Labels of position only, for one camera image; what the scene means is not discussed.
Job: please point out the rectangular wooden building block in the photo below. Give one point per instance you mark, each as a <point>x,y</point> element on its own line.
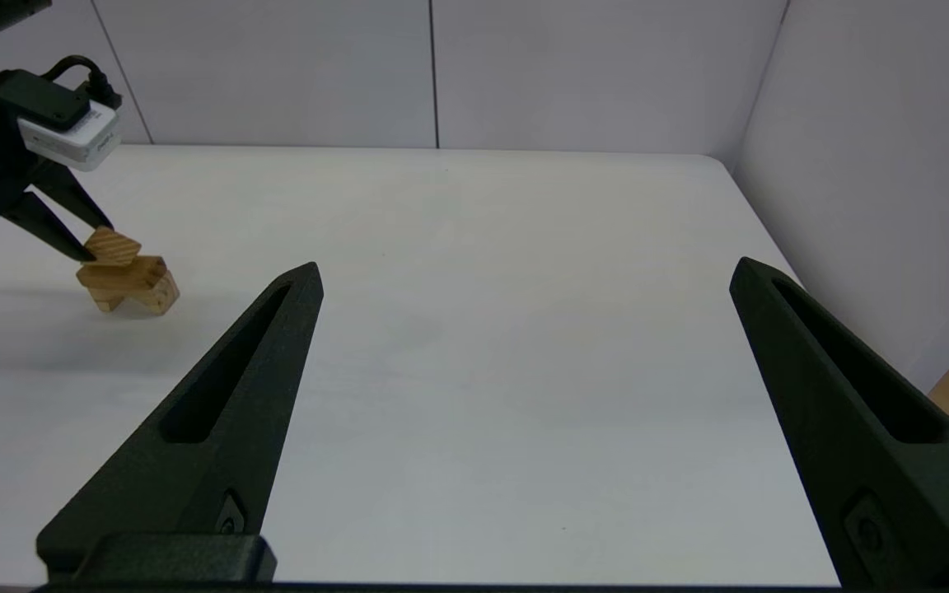
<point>124,272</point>

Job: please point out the arched wooden building block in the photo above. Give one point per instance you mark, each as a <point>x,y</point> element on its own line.
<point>153,296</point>

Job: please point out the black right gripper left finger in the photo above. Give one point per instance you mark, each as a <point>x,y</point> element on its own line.
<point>219,428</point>

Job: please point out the triangular wooden building block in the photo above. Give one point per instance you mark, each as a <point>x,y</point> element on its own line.
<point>112,246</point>

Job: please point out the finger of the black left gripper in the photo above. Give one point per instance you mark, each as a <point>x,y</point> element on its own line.
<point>71,193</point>
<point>42,226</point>

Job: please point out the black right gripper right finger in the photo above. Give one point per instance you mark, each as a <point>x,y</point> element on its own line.
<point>895,494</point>

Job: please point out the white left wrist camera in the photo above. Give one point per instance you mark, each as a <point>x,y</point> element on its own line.
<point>71,128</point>

